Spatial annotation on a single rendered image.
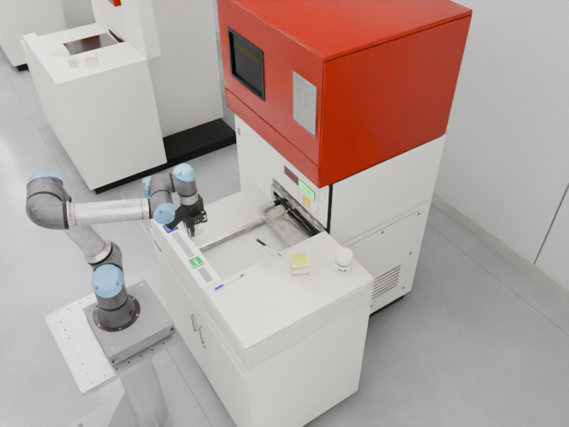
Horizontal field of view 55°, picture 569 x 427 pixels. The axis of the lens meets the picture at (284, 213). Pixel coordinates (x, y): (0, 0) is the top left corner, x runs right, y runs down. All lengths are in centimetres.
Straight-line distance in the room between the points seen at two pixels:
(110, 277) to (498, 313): 235
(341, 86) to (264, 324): 94
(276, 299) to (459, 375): 140
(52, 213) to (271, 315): 88
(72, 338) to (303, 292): 96
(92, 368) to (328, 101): 137
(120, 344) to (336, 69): 133
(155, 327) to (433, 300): 189
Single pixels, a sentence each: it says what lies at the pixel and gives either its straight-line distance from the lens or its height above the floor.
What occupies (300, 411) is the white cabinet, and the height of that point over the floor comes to 25.
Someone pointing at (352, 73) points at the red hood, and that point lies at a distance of 209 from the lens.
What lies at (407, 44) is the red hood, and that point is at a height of 176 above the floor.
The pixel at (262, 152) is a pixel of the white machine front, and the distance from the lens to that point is 276.
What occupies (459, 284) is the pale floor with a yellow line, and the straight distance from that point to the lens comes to 369.
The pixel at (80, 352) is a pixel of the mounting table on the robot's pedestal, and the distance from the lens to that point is 239.
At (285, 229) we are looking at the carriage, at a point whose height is 88.
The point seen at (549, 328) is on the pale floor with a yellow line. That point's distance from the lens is 366.
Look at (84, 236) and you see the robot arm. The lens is 218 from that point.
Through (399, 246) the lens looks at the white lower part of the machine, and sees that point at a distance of 302.
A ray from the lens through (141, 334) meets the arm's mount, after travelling 229.
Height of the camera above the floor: 268
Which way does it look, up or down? 42 degrees down
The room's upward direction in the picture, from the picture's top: 1 degrees counter-clockwise
